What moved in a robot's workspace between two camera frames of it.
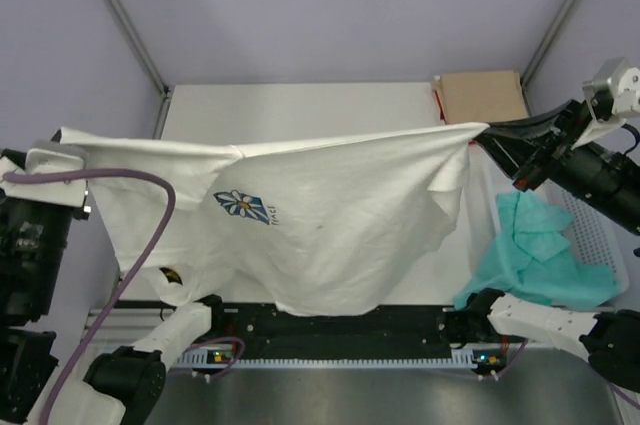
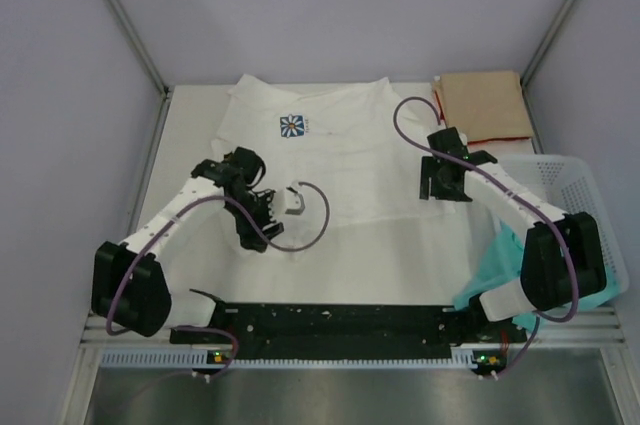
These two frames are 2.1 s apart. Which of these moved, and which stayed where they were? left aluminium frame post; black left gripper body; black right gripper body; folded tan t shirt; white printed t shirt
Moved: black right gripper body; white printed t shirt; black left gripper body
Stayed: left aluminium frame post; folded tan t shirt
